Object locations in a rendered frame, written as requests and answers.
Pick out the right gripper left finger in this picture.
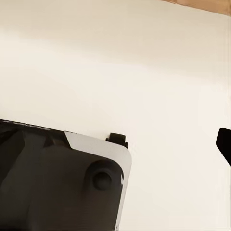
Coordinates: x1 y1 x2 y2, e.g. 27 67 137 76
0 128 25 186

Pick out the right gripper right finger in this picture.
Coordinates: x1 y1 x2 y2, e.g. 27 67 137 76
216 128 231 166

